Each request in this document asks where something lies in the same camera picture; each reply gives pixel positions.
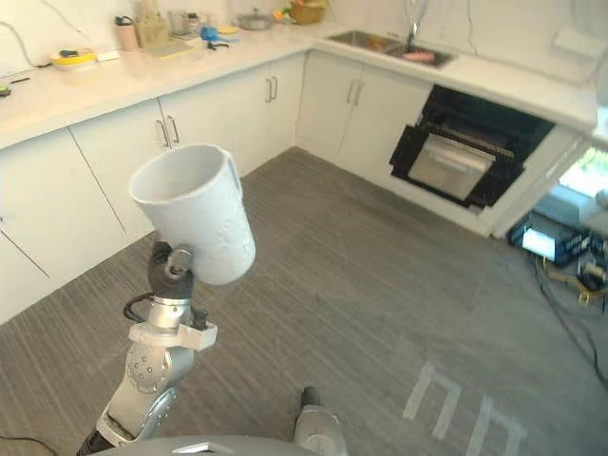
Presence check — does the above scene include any black floor cable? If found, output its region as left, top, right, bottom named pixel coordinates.
left=531, top=256, right=608, bottom=386

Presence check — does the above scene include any yellow woven basket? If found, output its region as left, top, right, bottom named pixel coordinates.
left=288, top=0, right=331, bottom=26

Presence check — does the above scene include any stainless steel sink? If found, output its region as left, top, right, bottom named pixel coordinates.
left=325, top=29, right=458, bottom=68

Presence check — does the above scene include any yellow cutting board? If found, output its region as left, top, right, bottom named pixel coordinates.
left=142, top=39, right=196, bottom=60

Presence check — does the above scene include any black open dishwasher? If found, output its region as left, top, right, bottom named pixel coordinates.
left=389, top=85, right=556, bottom=210

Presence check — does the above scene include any chrome faucet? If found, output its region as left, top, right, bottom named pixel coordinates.
left=387, top=0, right=428, bottom=48

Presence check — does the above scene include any yellow bowl with lid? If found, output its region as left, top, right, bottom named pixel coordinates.
left=49, top=47, right=99, bottom=71

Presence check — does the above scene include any steel pot with lid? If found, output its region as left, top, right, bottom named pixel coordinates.
left=236, top=8, right=275, bottom=31

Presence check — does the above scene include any blue electronic box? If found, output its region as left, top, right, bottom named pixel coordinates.
left=506, top=208, right=595, bottom=263

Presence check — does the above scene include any glass jar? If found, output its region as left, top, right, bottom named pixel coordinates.
left=166, top=9, right=192, bottom=37

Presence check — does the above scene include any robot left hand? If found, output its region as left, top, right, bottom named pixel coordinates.
left=146, top=240, right=197, bottom=300

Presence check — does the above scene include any white corner cabinet door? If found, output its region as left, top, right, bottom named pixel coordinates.
left=236, top=50, right=306, bottom=178

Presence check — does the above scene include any blue kitchen tool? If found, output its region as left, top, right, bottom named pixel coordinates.
left=199, top=24, right=231, bottom=49

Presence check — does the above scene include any pink water bottle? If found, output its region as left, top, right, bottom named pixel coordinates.
left=114, top=15, right=140, bottom=52

